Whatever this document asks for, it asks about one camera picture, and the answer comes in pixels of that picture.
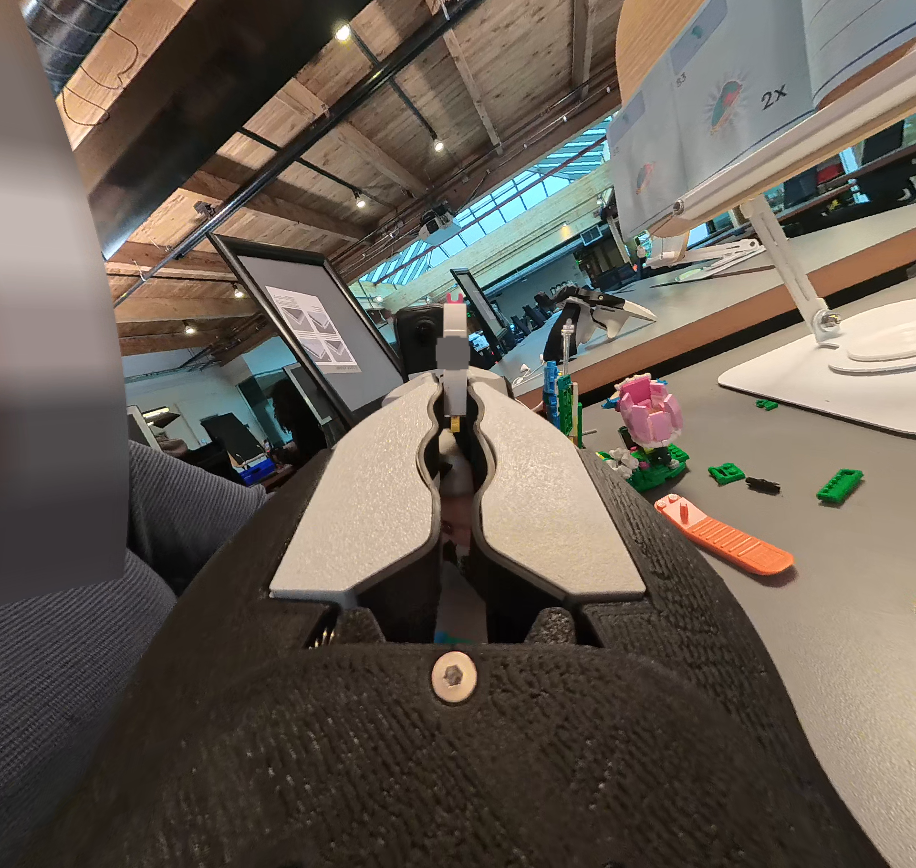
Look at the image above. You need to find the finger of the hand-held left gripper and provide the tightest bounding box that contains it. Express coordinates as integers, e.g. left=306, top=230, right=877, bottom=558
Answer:
left=469, top=371, right=516, bottom=408
left=381, top=373, right=434, bottom=407

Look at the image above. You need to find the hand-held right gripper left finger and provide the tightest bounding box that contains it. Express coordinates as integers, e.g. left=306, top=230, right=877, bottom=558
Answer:
left=269, top=374, right=441, bottom=607

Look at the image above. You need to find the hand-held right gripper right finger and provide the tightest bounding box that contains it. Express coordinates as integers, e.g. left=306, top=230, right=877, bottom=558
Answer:
left=465, top=378, right=648, bottom=608

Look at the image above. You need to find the lego instruction booklet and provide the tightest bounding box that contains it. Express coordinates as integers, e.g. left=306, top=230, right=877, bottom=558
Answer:
left=607, top=0, right=916, bottom=239

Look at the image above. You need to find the black white gripper tool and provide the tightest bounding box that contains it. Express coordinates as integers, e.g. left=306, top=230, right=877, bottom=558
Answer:
left=542, top=294, right=658, bottom=364

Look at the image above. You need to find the black framed grey board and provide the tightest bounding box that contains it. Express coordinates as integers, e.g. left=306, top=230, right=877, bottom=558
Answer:
left=206, top=232, right=406, bottom=431

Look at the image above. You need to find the black tilted monitor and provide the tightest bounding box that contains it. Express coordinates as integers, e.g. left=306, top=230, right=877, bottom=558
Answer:
left=199, top=412, right=267, bottom=468

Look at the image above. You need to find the orange brick separator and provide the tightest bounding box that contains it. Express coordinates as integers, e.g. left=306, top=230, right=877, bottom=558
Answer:
left=655, top=493, right=795, bottom=577

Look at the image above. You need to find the person's grey knit sweater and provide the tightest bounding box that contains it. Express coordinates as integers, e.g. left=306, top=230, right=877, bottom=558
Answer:
left=0, top=439, right=276, bottom=868

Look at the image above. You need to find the dark ribbed ventilation duct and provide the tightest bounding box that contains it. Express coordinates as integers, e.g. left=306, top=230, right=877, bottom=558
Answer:
left=7, top=0, right=188, bottom=96

